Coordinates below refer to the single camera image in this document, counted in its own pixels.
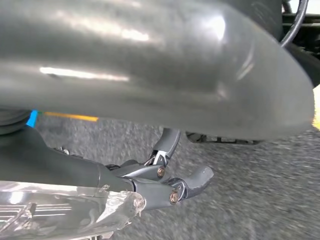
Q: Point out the black robot body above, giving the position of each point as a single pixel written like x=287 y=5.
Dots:
x=309 y=59

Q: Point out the yellow floor tape square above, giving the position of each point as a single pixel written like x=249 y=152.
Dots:
x=71 y=116

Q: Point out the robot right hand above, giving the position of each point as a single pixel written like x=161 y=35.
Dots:
x=149 y=66

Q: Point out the clear plastic guard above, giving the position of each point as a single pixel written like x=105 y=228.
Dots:
x=62 y=212

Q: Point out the blue metal shelf rack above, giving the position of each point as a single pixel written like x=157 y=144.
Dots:
x=32 y=118

